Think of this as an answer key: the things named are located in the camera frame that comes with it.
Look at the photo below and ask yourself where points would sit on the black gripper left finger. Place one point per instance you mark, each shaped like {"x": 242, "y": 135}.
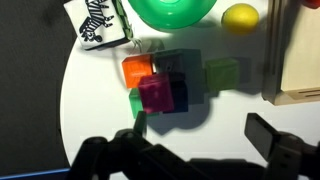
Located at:
{"x": 140, "y": 125}

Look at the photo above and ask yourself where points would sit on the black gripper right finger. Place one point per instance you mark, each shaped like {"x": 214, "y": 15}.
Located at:
{"x": 261, "y": 134}

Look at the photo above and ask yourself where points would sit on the pink toy block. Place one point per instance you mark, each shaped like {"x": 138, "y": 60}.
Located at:
{"x": 158, "y": 86}

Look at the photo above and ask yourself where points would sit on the dark green toy block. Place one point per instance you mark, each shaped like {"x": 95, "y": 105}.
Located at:
{"x": 140, "y": 103}

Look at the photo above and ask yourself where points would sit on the blue toy block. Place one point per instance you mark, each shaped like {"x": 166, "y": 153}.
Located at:
{"x": 180, "y": 97}

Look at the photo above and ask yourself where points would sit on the orange toy block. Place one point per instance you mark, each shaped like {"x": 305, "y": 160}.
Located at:
{"x": 135, "y": 67}

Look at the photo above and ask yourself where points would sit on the light green toy block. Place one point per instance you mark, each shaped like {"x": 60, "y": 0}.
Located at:
{"x": 222, "y": 74}

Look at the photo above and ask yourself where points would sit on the grey toy block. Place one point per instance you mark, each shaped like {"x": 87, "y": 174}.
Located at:
{"x": 187, "y": 61}

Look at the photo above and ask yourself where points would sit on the green plastic bowl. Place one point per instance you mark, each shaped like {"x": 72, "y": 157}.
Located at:
{"x": 171, "y": 14}

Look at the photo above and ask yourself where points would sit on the yellow toy lemon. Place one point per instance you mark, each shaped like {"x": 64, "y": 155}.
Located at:
{"x": 240, "y": 19}

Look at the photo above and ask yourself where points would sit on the red toy strawberry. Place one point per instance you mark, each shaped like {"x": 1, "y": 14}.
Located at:
{"x": 312, "y": 3}

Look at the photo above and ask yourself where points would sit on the wooden tray box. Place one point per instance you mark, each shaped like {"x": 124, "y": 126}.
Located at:
{"x": 292, "y": 55}

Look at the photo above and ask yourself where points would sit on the white zebra fabric cube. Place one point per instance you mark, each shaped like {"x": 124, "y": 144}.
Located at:
{"x": 99, "y": 23}

